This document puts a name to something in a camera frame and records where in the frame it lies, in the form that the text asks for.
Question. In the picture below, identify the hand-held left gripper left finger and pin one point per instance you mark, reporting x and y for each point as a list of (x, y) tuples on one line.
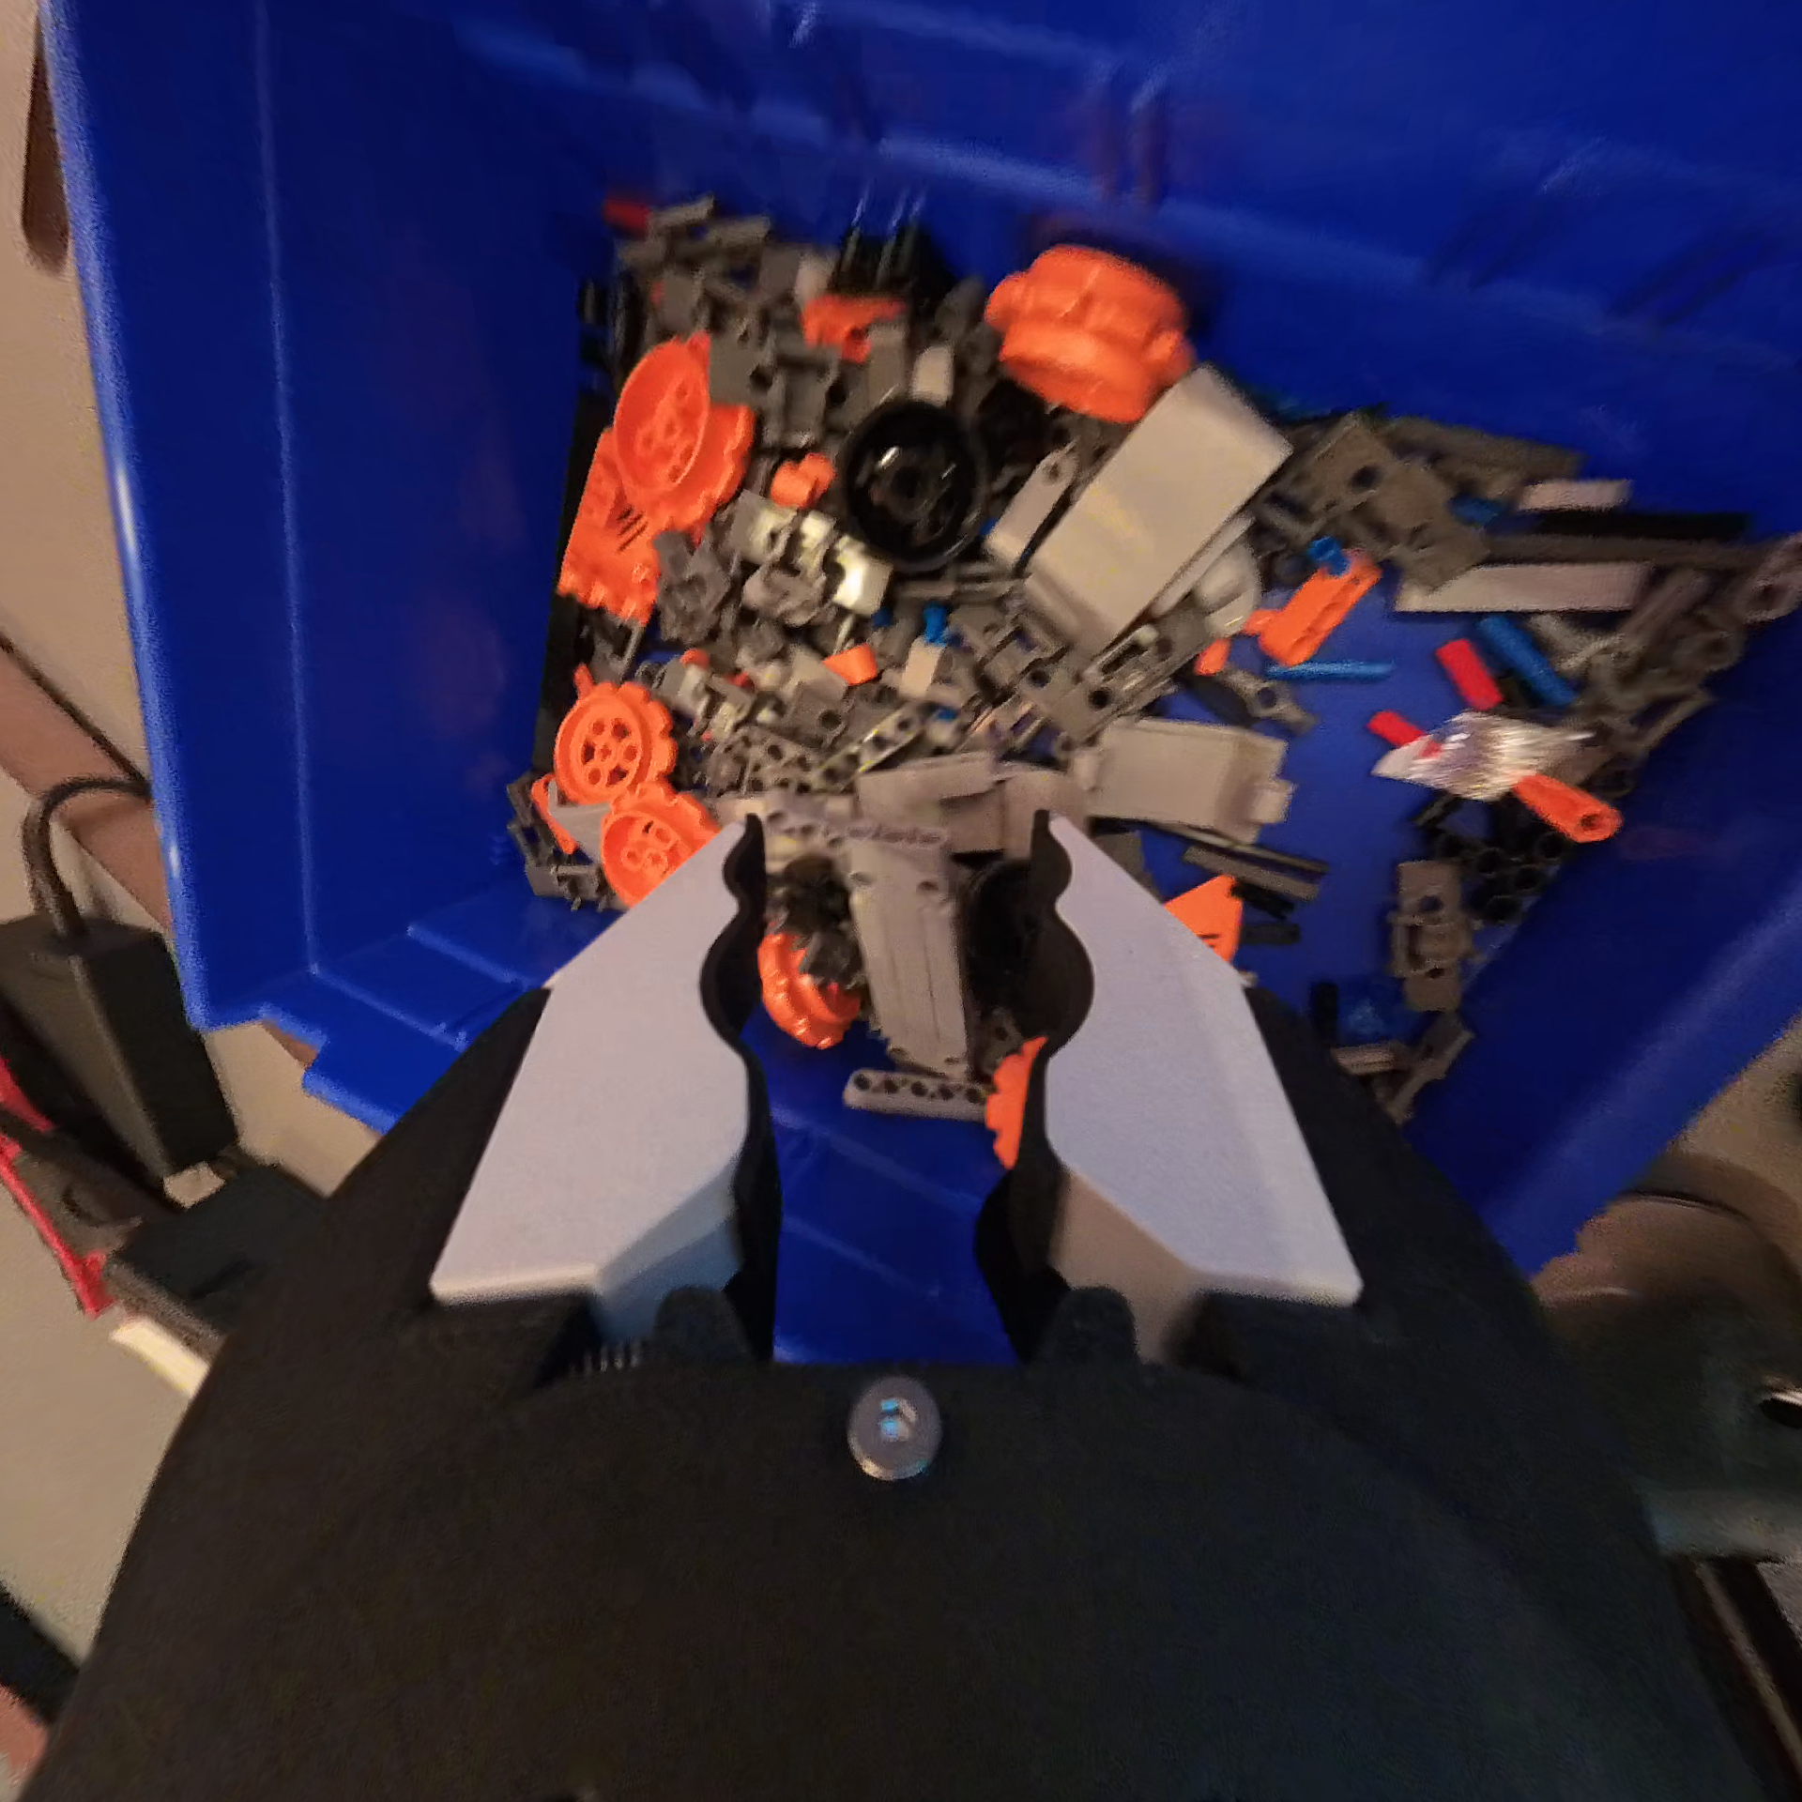
[(620, 1099)]

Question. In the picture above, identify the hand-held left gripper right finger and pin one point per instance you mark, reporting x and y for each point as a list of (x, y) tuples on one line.
[(1182, 1112)]

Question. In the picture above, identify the pile of toy brick parts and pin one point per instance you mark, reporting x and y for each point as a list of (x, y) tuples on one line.
[(984, 563)]

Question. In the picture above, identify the blue plastic bin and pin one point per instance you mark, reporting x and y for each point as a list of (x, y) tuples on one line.
[(366, 563)]

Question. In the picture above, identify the black power adapter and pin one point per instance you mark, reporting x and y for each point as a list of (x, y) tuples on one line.
[(112, 1040)]

